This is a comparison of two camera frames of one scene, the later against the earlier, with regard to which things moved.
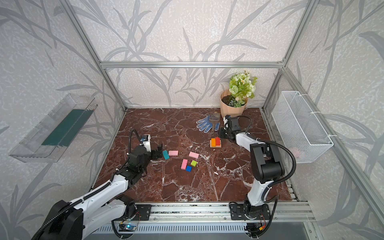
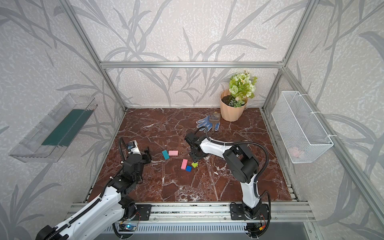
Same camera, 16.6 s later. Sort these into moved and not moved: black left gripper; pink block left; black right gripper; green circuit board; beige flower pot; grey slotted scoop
Moved: black right gripper; black left gripper
Not moved: beige flower pot; pink block left; grey slotted scoop; green circuit board
